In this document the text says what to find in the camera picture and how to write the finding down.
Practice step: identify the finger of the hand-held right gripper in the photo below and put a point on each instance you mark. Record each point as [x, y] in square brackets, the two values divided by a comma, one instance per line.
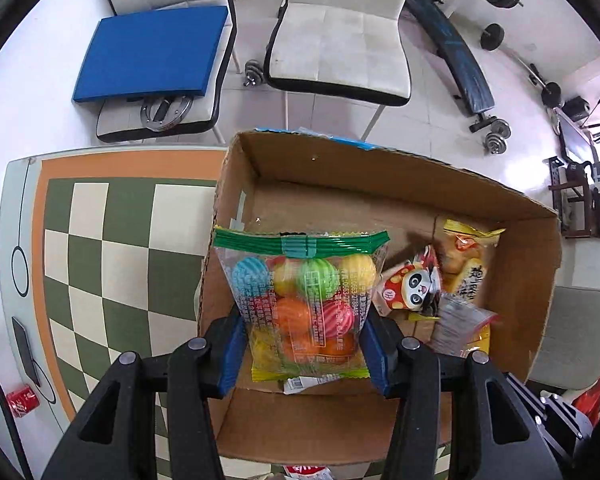
[555, 410]

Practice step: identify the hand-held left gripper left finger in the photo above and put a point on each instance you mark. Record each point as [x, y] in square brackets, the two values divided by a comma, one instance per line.
[232, 360]

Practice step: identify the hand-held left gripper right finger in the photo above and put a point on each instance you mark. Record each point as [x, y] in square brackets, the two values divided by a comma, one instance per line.
[375, 360]

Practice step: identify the panda print snack packet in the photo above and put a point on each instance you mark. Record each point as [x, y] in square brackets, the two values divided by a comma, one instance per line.
[407, 285]

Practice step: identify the colourful ball candy bag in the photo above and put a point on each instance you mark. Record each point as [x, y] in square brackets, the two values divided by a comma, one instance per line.
[300, 300]

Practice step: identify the small red white snack packet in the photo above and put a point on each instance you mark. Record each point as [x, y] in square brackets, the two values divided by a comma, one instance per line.
[457, 322]

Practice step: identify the orange yellow bread packet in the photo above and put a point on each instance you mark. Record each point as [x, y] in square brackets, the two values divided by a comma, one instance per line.
[462, 265]

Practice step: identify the cardboard box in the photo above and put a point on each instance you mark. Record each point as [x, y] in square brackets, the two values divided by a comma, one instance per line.
[340, 195]

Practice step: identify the red orange bag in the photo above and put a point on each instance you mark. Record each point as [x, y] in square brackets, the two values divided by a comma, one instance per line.
[592, 400]

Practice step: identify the grey padded chair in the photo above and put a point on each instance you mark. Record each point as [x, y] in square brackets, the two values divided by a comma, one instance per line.
[575, 330]

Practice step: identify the white packet with red label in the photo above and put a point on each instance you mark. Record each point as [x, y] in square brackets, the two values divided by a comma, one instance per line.
[305, 471]

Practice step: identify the green white checkered tablecloth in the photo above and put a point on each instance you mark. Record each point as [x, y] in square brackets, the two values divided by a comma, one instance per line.
[105, 260]

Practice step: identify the black smartphone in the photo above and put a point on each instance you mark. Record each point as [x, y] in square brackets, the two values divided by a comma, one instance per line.
[25, 350]

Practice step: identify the red drink can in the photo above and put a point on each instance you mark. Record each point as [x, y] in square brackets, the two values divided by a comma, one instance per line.
[24, 401]

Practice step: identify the dark wooden chair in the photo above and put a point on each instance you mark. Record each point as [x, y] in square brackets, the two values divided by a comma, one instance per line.
[580, 195]

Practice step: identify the chrome dumbbell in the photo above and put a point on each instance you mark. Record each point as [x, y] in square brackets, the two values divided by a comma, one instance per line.
[492, 126]
[495, 144]

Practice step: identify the grey exercise machine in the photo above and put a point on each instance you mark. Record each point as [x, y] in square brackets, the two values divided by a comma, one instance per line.
[575, 137]

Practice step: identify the small black dumbbell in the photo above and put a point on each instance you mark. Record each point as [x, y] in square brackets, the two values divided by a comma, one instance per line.
[254, 73]

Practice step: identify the black speaker box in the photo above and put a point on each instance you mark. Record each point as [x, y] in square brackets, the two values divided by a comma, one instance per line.
[577, 108]

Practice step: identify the black sit-up bench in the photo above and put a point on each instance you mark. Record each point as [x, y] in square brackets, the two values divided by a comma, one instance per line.
[460, 60]

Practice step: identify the blue cushion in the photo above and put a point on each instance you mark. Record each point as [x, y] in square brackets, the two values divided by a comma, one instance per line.
[150, 50]

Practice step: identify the long barbell with small plates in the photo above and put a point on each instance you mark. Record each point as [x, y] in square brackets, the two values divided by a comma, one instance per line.
[492, 36]

